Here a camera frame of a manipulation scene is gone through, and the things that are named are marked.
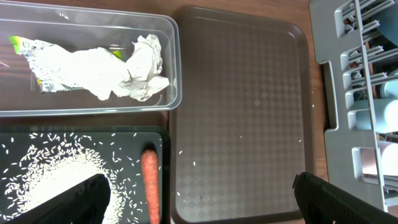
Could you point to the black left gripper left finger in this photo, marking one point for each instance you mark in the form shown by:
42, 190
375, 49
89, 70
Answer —
85, 202

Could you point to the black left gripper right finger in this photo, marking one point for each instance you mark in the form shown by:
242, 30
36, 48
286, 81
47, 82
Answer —
322, 203

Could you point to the pile of rice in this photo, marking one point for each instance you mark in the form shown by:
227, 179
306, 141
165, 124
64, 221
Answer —
56, 174

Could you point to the orange carrot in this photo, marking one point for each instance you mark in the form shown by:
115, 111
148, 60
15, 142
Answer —
150, 168

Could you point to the pink cup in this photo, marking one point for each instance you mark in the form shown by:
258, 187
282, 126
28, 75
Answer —
388, 159

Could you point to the light blue cup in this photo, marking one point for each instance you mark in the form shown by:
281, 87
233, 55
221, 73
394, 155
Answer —
385, 111

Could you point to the white paper wrapper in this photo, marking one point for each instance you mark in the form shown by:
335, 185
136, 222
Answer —
143, 70

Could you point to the green foil snack wrapper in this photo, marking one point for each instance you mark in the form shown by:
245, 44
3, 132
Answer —
57, 69

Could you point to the grey dishwasher rack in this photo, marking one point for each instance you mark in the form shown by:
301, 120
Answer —
356, 59

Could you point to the light blue bowl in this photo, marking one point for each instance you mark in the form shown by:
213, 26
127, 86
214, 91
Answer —
388, 90

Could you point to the dark blue plate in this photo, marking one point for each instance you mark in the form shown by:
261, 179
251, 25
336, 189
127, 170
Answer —
388, 20

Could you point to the black tray bin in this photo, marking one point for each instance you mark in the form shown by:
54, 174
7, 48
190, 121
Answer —
124, 143

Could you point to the brown serving tray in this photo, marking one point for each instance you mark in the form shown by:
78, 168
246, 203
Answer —
243, 129

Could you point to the clear plastic bin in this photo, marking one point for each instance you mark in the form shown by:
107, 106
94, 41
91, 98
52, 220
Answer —
79, 28

